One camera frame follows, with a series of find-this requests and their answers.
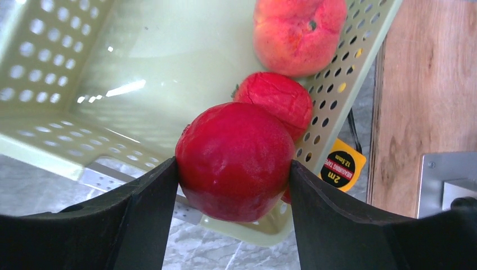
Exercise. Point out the red apple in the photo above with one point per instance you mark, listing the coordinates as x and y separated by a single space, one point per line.
234 162

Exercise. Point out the pale green plastic basket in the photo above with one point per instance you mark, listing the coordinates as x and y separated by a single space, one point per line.
83 80

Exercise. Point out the brown wooden board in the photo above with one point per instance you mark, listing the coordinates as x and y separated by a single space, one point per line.
424 98

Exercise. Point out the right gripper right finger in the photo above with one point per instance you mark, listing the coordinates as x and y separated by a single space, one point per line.
336 231

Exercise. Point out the red strawberry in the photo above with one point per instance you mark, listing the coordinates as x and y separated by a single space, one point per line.
281 96

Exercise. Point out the yellow black screwdriver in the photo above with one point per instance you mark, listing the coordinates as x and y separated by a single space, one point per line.
353 131

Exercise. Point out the yellow tape measure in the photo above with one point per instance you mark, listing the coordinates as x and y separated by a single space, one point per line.
343 166

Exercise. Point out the small metal block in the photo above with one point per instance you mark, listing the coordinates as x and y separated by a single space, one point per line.
445 177

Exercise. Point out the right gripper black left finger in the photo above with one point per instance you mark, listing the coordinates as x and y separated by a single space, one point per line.
125 228

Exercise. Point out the pink orange peach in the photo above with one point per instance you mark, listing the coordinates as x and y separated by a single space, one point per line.
297 38

